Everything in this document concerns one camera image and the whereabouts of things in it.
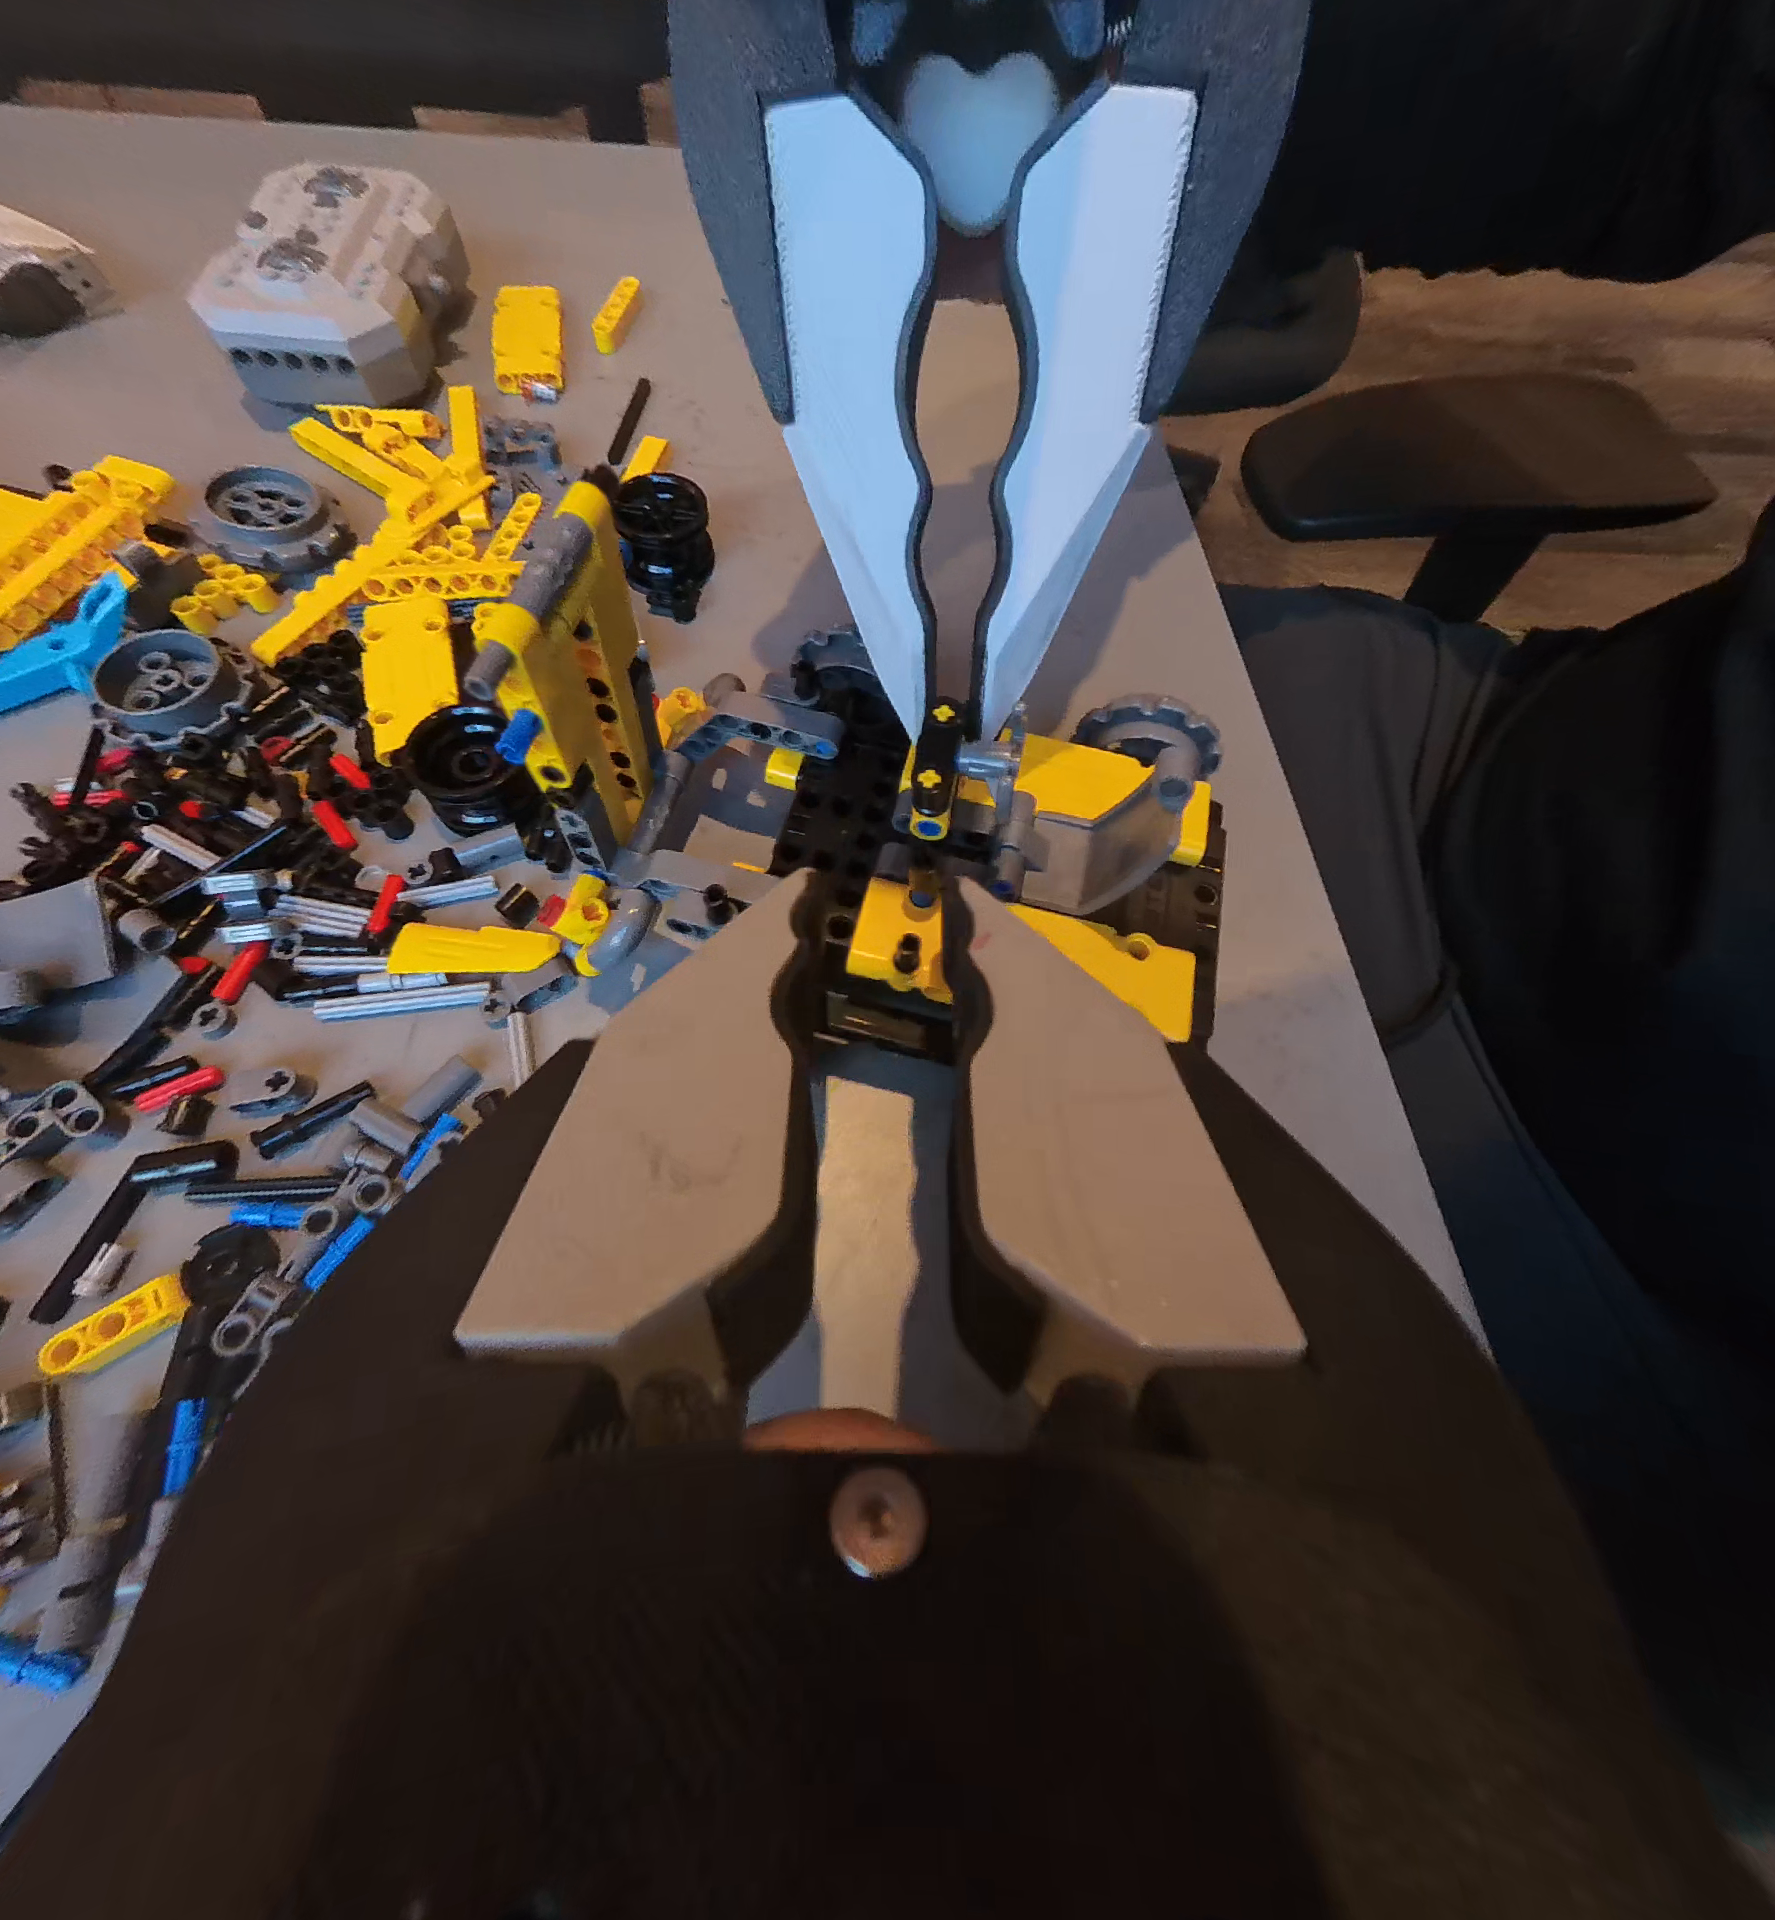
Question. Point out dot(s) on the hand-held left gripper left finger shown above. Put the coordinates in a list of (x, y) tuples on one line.
[(632, 1184)]

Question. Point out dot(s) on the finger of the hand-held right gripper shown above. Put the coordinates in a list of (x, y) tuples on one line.
[(843, 301), (1097, 301)]

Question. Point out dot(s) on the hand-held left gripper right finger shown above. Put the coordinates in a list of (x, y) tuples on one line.
[(1126, 1184)]

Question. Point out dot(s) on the yellow toy vehicle assembly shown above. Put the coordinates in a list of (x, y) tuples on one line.
[(1082, 779)]

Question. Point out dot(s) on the black beam with yellow pins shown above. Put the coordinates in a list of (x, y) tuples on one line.
[(912, 796)]

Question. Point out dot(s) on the dark grey claw connector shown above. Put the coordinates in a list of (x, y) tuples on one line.
[(995, 750)]

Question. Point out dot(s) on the short black holed beam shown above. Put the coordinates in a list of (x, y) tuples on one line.
[(934, 745)]

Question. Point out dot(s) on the grey desk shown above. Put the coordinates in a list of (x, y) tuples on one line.
[(1248, 930)]

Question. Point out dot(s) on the black office chair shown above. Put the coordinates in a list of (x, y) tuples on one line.
[(1276, 329)]

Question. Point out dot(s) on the black axle rod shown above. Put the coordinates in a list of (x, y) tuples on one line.
[(629, 419)]

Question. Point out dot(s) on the yellow motor block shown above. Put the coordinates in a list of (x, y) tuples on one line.
[(528, 337)]

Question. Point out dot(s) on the long yellow holed beam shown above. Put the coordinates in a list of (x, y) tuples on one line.
[(644, 459)]

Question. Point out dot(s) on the black spoked wheel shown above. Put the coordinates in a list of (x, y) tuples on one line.
[(662, 517)]

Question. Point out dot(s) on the dark grey joint connector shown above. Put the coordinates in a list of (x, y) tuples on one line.
[(519, 441)]

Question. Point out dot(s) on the grey battery box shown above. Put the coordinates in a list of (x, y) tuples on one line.
[(317, 285)]

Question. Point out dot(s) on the pile of mixed small pieces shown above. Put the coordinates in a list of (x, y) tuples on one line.
[(228, 976)]

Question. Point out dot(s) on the person's leg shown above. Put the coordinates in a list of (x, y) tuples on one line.
[(1351, 779)]

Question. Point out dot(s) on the clear plastic bags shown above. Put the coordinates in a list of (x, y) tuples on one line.
[(3, 255)]

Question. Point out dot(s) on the pile of yellow building pieces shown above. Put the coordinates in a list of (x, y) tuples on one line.
[(17, 554)]

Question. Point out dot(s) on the light blue panel piece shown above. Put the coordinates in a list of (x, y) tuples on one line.
[(3, 690)]

